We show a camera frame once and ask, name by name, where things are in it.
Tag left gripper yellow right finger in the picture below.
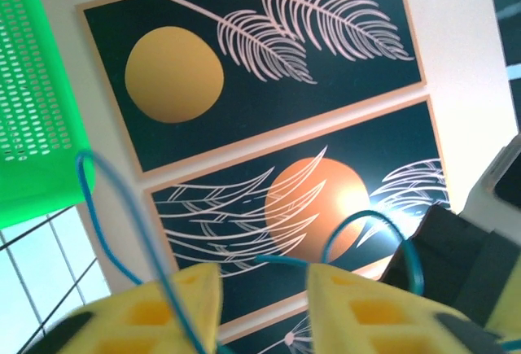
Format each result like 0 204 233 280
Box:
307 264 508 354

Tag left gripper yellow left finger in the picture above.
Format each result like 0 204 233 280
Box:
24 264 223 354

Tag teal cable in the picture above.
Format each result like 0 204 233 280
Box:
255 209 427 296

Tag blue cable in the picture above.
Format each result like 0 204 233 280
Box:
76 149 233 354

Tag bright green plastic basket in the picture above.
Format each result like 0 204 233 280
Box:
0 0 99 231

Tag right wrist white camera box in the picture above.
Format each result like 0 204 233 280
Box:
463 133 521 235

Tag wall panel curved leaf outlines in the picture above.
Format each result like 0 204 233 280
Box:
142 94 453 286

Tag wall panel yellow circle feathers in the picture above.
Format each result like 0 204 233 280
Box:
75 0 428 175

